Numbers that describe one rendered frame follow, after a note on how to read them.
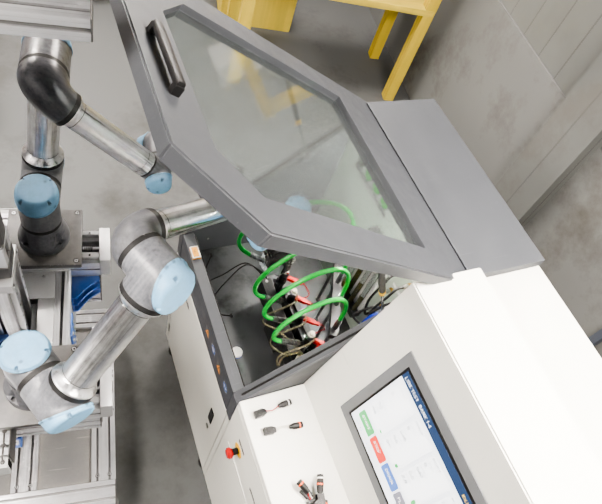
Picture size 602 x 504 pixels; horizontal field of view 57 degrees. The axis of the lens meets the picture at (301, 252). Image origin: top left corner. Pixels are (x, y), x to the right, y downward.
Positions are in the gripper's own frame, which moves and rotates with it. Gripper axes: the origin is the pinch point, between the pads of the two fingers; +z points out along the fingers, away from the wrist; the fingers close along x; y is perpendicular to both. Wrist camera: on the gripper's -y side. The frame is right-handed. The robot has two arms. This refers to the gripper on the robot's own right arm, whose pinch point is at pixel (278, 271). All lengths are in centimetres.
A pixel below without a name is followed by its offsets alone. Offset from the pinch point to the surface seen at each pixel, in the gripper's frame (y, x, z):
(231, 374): 21.5, 25.1, 15.5
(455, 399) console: -12, 64, -39
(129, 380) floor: 43, -19, 110
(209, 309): 21.9, 1.0, 15.4
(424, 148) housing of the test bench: -46, -12, -40
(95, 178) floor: 37, -146, 110
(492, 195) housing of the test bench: -60, 10, -40
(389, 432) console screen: -5, 62, -15
